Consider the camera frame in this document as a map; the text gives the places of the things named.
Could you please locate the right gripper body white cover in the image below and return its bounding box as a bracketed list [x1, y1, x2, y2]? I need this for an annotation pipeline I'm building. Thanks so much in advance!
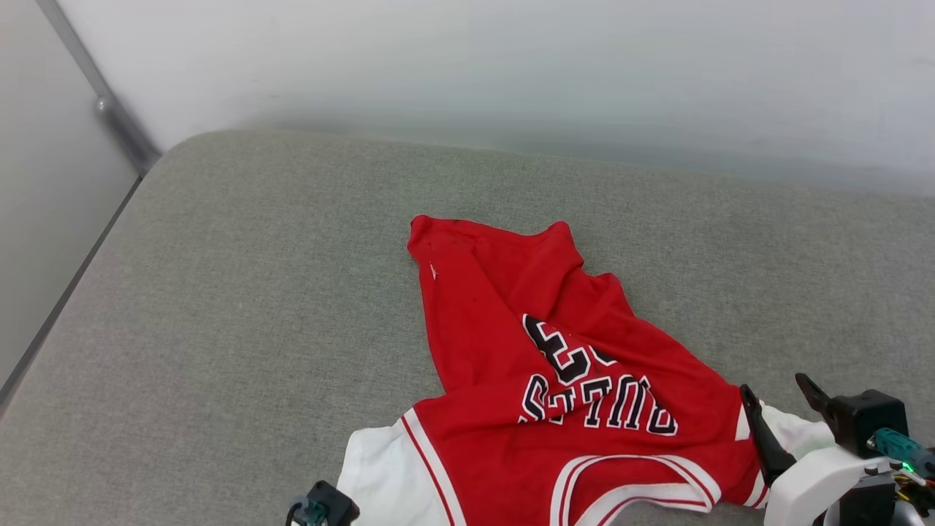
[763, 446, 935, 526]

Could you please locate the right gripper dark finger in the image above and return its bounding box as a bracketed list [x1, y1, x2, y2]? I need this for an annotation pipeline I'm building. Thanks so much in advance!
[740, 384, 797, 487]
[795, 373, 833, 432]

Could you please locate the red basketball jersey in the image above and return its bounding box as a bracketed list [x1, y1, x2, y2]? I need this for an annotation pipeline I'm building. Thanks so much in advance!
[337, 214, 837, 526]

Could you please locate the grey fabric sofa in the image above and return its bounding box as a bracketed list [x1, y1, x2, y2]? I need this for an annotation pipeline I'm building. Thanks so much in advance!
[0, 129, 935, 526]

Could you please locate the teal right camera connector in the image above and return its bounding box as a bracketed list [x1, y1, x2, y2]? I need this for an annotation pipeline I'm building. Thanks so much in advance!
[868, 428, 935, 476]

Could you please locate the teal camera connector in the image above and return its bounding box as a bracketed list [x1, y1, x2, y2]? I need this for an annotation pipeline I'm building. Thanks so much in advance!
[292, 497, 326, 526]
[868, 428, 935, 476]

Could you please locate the teal left camera connector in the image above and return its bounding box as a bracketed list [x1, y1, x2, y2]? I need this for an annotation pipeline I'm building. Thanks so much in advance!
[292, 497, 326, 526]

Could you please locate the grey metal wall rail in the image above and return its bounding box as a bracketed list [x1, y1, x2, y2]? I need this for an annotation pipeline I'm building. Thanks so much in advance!
[35, 0, 163, 176]

